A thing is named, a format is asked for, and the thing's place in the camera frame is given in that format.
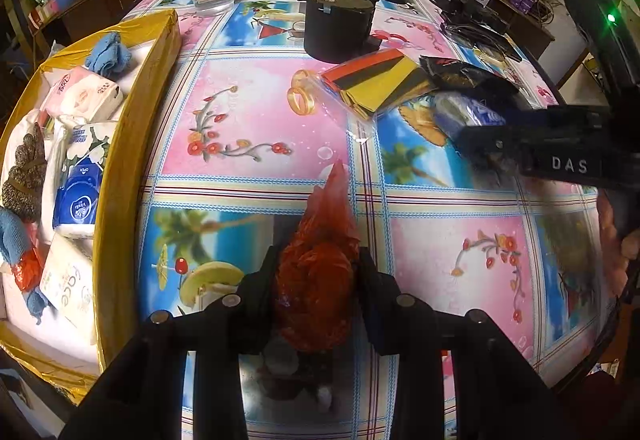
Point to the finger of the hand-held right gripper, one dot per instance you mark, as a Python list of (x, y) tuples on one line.
[(487, 141)]

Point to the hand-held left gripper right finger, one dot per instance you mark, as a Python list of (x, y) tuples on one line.
[(375, 305)]

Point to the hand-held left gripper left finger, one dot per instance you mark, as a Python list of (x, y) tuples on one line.
[(255, 305)]

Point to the blue printed packet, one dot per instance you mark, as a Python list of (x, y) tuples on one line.
[(462, 113)]

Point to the red plastic bag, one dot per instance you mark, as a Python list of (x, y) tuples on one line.
[(315, 290)]

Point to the gold box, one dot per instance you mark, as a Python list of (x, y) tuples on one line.
[(120, 200)]

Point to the brown knit glove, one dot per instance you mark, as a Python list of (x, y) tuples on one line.
[(25, 177)]

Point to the white cloth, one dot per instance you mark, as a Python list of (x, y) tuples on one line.
[(15, 130)]

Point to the person's right hand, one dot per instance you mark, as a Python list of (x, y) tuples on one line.
[(614, 245)]

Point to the red yellow black paper packet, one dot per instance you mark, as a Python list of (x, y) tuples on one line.
[(385, 80)]

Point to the black electronic devices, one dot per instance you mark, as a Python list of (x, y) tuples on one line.
[(470, 15)]

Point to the blue tissue pack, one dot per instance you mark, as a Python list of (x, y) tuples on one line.
[(75, 210)]

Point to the blue cloth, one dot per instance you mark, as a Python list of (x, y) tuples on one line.
[(35, 304), (107, 54), (12, 236)]

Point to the small red bag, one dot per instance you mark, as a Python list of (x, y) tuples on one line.
[(27, 269)]

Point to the white green tissue pack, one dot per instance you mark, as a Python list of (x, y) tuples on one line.
[(89, 145)]

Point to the pink tissue pack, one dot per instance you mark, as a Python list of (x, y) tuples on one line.
[(82, 95)]

